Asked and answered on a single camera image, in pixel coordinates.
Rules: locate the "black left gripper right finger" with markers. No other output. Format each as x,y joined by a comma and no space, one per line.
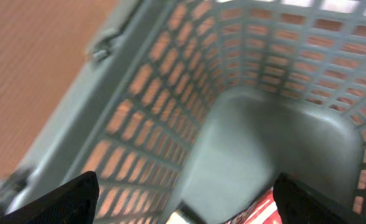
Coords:
299,203

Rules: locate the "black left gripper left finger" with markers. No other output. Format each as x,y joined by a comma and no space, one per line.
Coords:
71,203

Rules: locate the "grey plastic mesh basket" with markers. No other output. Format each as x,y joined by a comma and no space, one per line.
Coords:
195,107

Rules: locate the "red-brown snack bar wrapper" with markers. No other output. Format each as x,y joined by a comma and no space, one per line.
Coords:
262,211

